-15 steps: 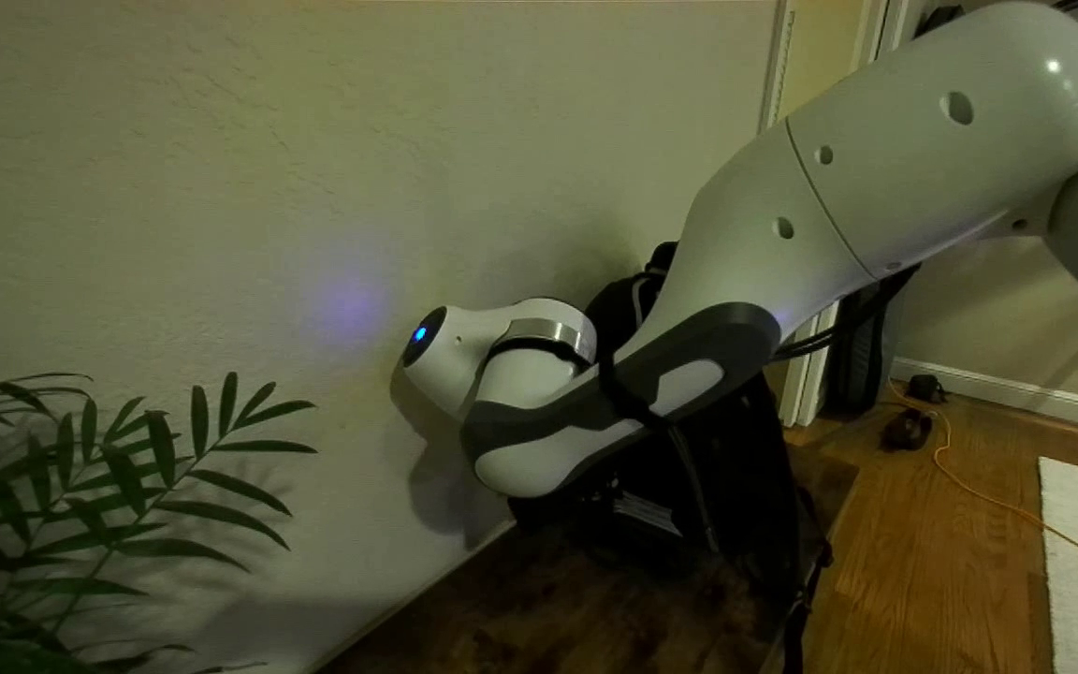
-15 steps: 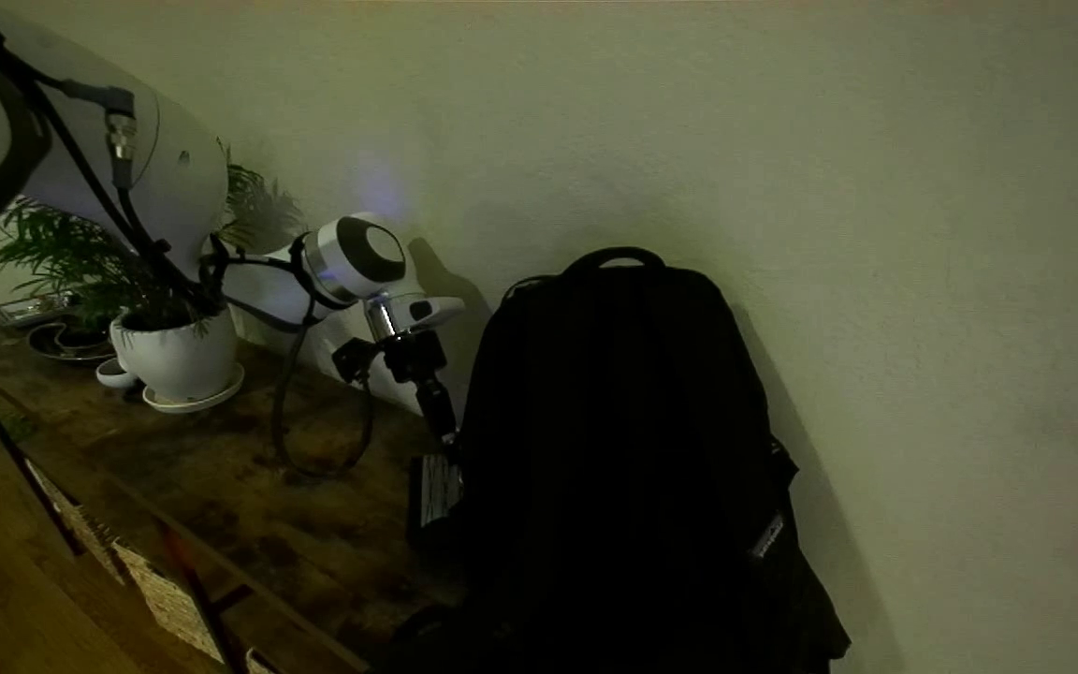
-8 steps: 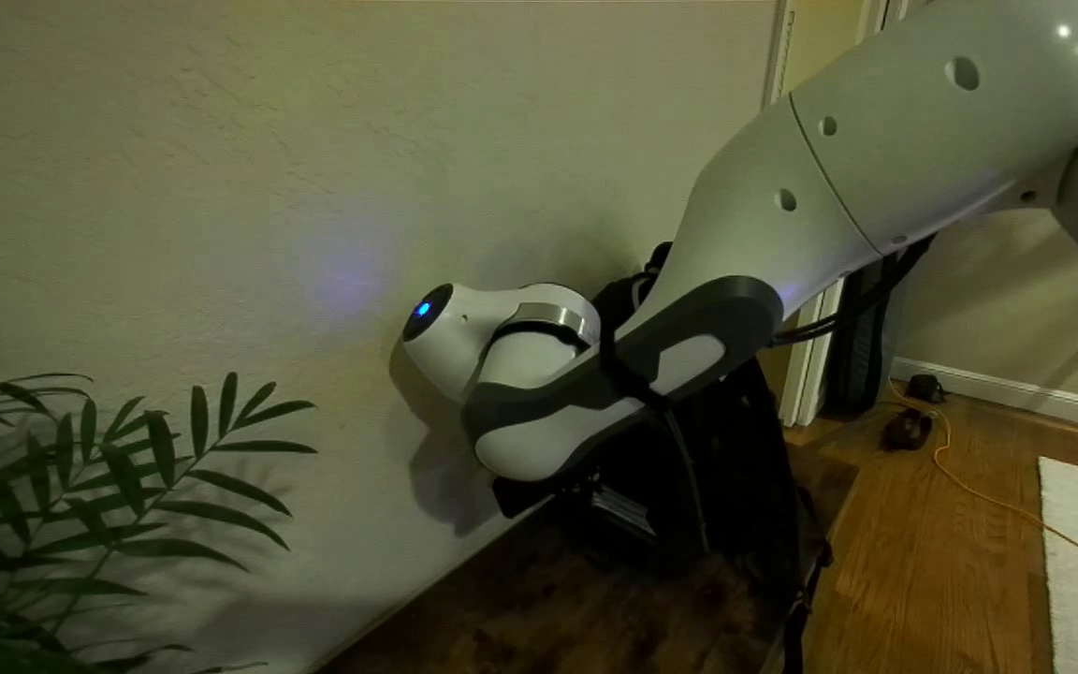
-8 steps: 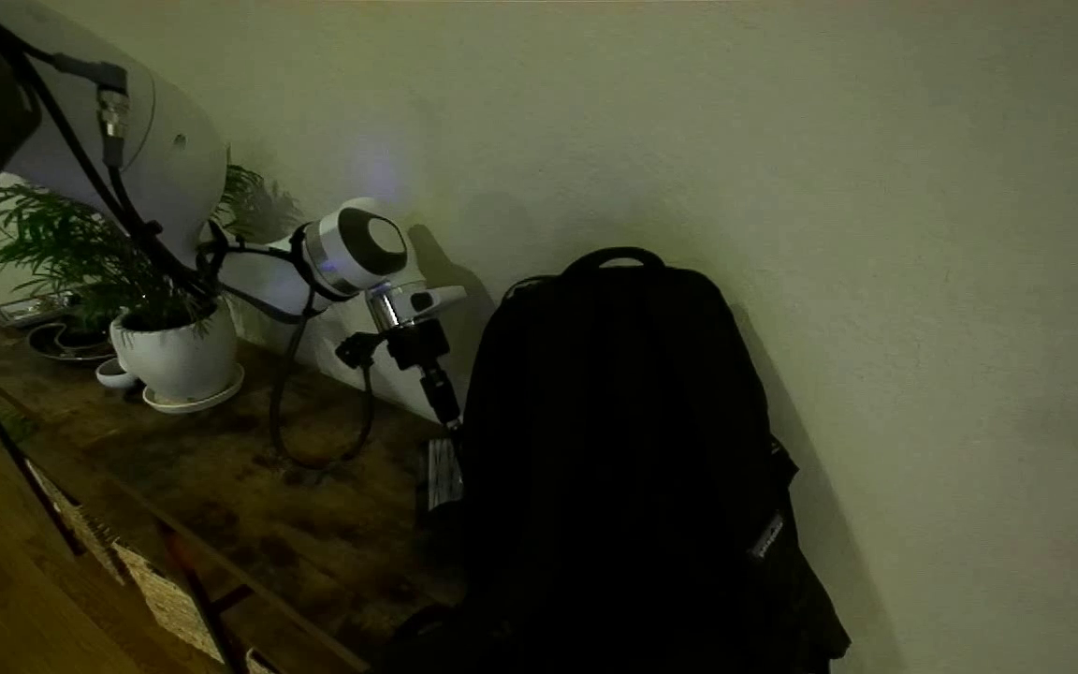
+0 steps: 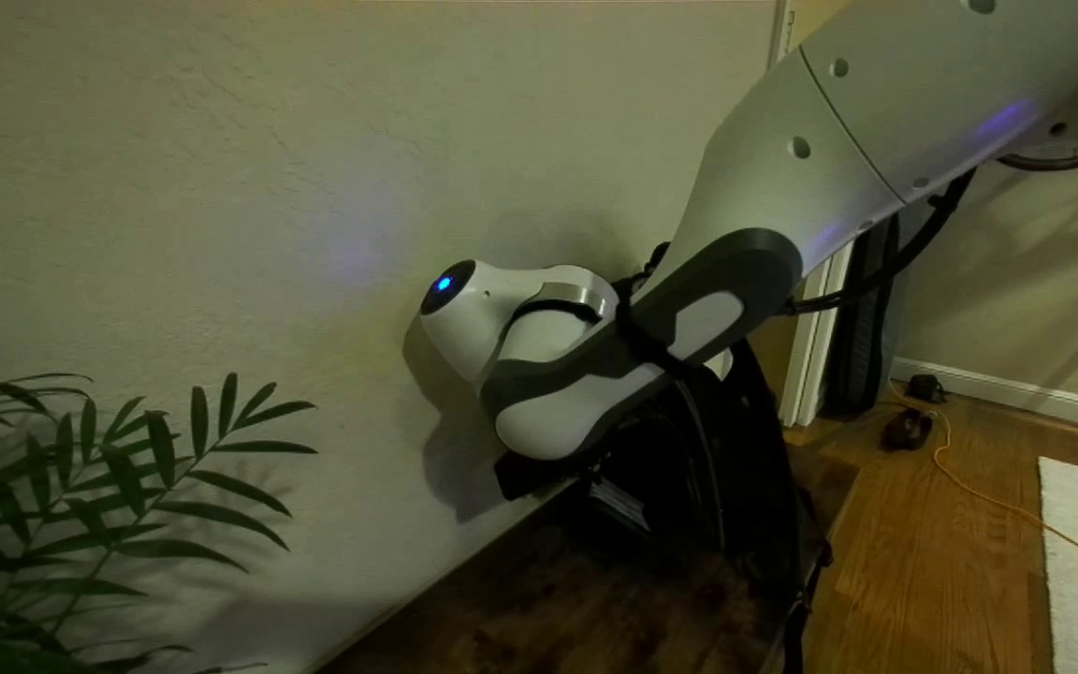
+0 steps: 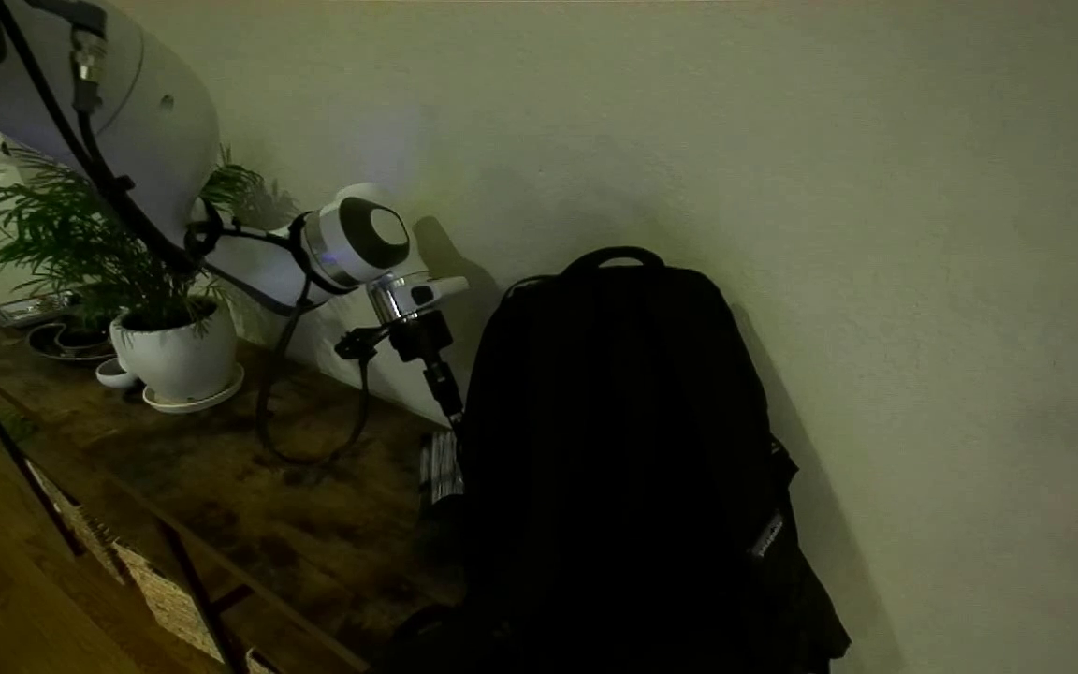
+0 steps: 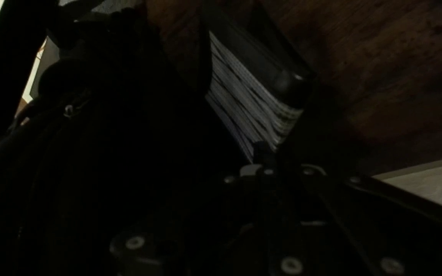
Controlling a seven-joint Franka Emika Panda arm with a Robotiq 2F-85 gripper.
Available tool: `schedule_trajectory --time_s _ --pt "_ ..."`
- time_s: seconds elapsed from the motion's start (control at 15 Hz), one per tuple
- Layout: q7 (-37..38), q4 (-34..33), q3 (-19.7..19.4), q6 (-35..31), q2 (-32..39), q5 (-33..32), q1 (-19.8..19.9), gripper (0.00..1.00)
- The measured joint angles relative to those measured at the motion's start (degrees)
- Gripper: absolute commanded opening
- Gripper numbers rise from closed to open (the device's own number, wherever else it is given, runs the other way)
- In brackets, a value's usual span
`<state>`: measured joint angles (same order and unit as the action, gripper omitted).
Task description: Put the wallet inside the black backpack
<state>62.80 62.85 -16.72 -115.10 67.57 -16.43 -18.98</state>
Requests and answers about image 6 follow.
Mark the dark round coaster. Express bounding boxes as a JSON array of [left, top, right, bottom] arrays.
[[24, 316, 114, 366]]

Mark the white plant pot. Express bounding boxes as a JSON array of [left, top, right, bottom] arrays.
[[106, 297, 245, 404]]

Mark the white pot saucer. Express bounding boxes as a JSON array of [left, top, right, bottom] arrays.
[[137, 366, 252, 421]]

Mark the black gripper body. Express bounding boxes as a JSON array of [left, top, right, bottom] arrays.
[[381, 304, 461, 366]]

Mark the black backpack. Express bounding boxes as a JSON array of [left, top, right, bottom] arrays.
[[367, 242, 852, 674]]

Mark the green leafy plant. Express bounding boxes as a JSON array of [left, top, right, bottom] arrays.
[[0, 150, 270, 337]]

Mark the black metal table brace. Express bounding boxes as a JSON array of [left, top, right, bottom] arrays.
[[157, 522, 252, 674]]

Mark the black wallet silver woven panel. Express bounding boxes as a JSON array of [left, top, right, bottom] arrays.
[[419, 428, 468, 508]]

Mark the small white dish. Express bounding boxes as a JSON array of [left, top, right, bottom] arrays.
[[94, 354, 144, 393]]

